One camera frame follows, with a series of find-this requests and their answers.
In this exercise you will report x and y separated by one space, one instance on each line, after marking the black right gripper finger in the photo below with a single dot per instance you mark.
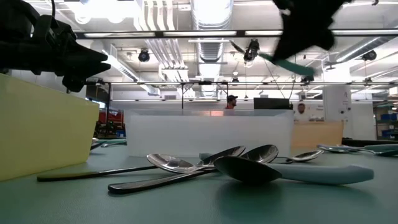
321 39
290 43

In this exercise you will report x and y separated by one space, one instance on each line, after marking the black overhead camera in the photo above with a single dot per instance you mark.
251 53

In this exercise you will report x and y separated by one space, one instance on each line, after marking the person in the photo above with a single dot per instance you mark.
231 102
301 109

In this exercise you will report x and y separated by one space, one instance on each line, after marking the silver ventilation duct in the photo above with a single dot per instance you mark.
211 49

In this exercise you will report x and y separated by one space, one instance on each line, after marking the yellow plastic bin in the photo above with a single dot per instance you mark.
46 130

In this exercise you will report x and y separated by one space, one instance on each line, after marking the shelf with blue bins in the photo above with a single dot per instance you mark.
388 118

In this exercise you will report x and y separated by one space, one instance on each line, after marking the round black ceiling lamp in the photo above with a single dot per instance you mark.
144 56
370 55

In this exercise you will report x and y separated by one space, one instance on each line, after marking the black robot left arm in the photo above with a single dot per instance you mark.
12 53

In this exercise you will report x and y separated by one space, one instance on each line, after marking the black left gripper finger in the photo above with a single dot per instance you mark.
81 73
88 56

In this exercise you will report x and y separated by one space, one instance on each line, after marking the black spoon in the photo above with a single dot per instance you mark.
149 183
98 146
93 173

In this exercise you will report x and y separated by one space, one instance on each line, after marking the clear plastic bin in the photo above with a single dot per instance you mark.
208 133

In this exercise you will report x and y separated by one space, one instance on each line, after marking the red machine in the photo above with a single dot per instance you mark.
112 117

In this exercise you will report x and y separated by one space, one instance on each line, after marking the teal green table mat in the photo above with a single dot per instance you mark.
199 207

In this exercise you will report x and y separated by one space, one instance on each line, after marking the black background monitor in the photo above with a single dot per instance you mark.
270 103

